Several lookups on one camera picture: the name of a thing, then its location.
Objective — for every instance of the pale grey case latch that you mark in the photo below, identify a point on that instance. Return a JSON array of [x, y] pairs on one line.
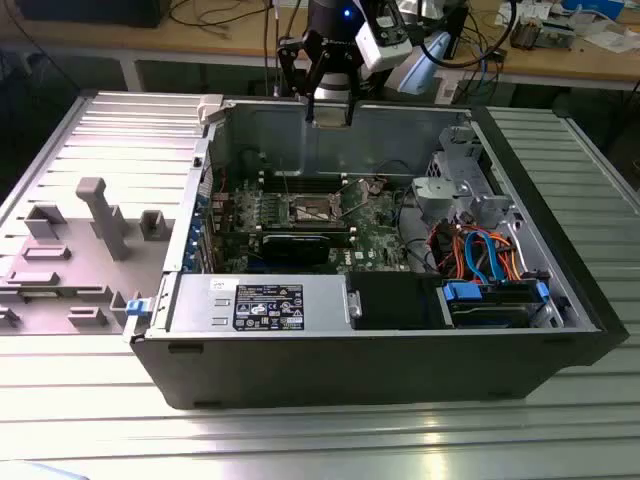
[[210, 110]]

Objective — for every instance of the black graphics card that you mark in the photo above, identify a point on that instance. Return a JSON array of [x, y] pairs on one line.
[[295, 248]]

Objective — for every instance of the blue case latch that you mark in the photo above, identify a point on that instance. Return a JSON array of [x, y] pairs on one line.
[[137, 307]]

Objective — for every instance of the white printed cards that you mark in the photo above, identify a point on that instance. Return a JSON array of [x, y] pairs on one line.
[[515, 10]]

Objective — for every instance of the grey electronic device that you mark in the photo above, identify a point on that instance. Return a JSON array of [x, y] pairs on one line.
[[555, 35]]

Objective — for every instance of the black PC case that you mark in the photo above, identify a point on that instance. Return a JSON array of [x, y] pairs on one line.
[[350, 370]]

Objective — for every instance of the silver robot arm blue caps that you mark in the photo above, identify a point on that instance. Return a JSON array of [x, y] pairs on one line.
[[415, 75]]

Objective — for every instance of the grey power supply unit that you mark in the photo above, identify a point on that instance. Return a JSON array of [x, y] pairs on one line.
[[200, 300]]

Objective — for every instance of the white papers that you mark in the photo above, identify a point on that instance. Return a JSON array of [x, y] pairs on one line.
[[615, 42]]

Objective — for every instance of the CPU socket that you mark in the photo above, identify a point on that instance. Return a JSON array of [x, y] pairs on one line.
[[306, 216]]

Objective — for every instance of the silver CPU green edge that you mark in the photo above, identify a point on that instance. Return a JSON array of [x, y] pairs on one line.
[[330, 118]]

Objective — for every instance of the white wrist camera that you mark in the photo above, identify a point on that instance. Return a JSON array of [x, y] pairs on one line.
[[385, 47]]

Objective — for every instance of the black upright box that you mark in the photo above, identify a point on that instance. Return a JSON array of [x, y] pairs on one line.
[[456, 35]]

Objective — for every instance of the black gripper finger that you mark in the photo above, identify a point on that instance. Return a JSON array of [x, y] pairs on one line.
[[353, 90], [292, 65]]

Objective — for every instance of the grey parts rack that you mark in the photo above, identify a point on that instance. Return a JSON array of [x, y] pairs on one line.
[[70, 270]]

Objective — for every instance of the copper coil transformer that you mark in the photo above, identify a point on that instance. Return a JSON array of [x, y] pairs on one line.
[[524, 35]]

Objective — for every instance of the hard disk in blue carrier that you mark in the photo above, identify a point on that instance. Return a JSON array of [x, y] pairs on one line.
[[492, 315]]

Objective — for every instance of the small black adapter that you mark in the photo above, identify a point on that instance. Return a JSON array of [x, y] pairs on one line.
[[497, 53]]

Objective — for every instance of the round coin cell battery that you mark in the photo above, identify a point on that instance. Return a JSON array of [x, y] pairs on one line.
[[377, 189]]

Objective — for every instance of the silver metal drive cage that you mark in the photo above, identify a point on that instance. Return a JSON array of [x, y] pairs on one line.
[[440, 195]]

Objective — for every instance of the green motherboard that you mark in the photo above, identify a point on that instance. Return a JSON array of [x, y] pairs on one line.
[[380, 235]]

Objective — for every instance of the wooden desk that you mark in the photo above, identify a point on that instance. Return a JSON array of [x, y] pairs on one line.
[[150, 40]]

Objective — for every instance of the large black box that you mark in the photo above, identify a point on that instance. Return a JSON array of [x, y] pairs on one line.
[[90, 12]]

